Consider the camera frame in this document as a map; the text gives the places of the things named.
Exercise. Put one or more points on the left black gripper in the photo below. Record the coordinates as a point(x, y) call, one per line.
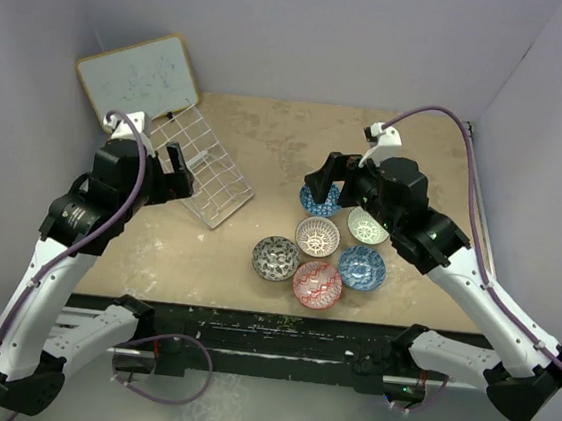
point(170, 185)

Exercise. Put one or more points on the blue white floral bowl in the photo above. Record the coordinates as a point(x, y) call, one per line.
point(362, 268)

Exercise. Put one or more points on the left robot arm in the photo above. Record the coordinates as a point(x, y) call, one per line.
point(34, 365)

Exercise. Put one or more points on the dark blue triangle bowl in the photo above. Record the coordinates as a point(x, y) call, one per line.
point(329, 208)

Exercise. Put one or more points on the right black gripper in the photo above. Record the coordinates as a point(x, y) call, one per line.
point(334, 169)

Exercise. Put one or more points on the green white patterned bowl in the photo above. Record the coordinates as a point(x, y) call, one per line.
point(364, 228)

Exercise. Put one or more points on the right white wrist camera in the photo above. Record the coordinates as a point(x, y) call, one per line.
point(383, 143)

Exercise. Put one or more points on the grey black patterned bowl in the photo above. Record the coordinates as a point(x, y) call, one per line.
point(275, 258)

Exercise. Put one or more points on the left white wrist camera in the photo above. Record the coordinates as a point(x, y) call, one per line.
point(125, 127)

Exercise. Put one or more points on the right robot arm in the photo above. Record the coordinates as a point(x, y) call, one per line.
point(522, 368)

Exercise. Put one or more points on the white wire dish rack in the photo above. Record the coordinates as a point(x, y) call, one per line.
point(220, 188)

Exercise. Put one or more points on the red white patterned bowl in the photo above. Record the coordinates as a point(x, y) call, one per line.
point(317, 285)

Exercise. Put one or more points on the brown white patterned bowl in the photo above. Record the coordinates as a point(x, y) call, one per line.
point(317, 236)

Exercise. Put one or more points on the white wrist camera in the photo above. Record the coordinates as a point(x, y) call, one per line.
point(383, 143)
point(125, 127)

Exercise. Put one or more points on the whiteboard with wooden frame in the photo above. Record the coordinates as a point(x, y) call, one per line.
point(152, 76)

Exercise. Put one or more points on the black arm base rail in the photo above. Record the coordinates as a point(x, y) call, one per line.
point(275, 346)

